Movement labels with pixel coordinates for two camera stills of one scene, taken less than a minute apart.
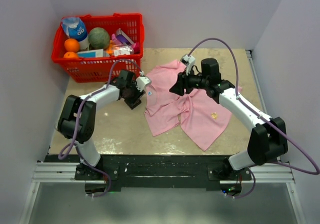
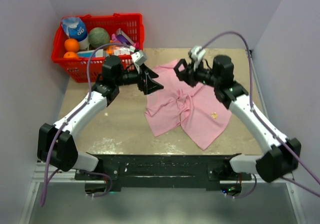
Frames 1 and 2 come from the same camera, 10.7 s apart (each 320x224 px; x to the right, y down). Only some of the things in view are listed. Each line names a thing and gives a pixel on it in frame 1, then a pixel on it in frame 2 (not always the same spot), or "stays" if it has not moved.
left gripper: [133, 101] to [149, 85]
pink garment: [203, 119] stays
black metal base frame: [202, 172] stays
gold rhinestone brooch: [214, 115] stays
